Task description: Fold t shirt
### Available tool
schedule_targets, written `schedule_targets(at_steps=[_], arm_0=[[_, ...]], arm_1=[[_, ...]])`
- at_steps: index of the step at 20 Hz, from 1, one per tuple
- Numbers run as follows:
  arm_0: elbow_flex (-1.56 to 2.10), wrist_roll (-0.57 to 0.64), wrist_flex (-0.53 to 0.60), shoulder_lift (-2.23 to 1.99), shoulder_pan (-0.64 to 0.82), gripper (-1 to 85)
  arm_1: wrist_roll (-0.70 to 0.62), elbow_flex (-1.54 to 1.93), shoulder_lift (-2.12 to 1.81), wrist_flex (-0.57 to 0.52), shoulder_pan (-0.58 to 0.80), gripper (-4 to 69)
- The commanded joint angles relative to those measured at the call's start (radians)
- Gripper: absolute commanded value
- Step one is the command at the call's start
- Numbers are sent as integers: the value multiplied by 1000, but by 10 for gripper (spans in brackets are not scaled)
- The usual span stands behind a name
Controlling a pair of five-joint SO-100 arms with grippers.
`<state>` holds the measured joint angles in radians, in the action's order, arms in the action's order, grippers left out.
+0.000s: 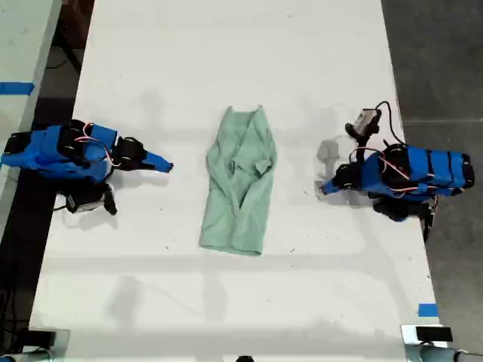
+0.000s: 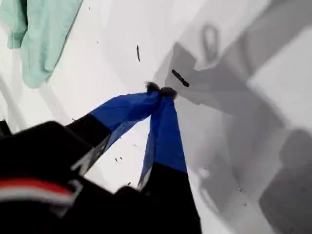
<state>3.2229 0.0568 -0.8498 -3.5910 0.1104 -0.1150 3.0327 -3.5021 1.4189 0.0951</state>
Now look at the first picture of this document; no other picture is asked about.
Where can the short blue tape strip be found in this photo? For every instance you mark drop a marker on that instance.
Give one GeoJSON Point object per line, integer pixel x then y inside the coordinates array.
{"type": "Point", "coordinates": [428, 310]}

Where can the small black box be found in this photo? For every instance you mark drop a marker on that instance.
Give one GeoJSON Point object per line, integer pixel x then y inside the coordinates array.
{"type": "Point", "coordinates": [42, 336]}
{"type": "Point", "coordinates": [434, 333]}

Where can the short black camera stalk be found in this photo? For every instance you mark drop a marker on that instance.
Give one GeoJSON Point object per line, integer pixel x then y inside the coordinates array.
{"type": "Point", "coordinates": [110, 201]}
{"type": "Point", "coordinates": [356, 132]}

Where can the pale green T-shirt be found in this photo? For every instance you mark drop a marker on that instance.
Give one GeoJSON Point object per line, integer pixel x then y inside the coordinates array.
{"type": "Point", "coordinates": [241, 188]}

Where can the long blue tape strip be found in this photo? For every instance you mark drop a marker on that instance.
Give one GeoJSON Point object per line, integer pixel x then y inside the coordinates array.
{"type": "Point", "coordinates": [17, 88]}

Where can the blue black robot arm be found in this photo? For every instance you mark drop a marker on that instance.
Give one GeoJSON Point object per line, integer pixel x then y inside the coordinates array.
{"type": "Point", "coordinates": [49, 151]}
{"type": "Point", "coordinates": [434, 169]}

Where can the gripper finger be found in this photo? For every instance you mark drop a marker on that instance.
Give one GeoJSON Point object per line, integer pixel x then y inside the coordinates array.
{"type": "Point", "coordinates": [331, 186]}
{"type": "Point", "coordinates": [158, 160]}
{"type": "Point", "coordinates": [139, 167]}

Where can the black silver camera box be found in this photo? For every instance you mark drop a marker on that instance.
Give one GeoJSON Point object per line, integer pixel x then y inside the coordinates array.
{"type": "Point", "coordinates": [367, 120]}
{"type": "Point", "coordinates": [83, 203]}

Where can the pale side table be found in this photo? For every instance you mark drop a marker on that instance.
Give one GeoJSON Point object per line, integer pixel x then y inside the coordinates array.
{"type": "Point", "coordinates": [22, 45]}

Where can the white mounting plate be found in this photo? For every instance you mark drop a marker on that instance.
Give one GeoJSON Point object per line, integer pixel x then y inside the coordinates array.
{"type": "Point", "coordinates": [409, 347]}

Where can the grey mounting plate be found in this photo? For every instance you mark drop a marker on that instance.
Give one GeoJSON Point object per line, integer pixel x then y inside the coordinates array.
{"type": "Point", "coordinates": [62, 345]}

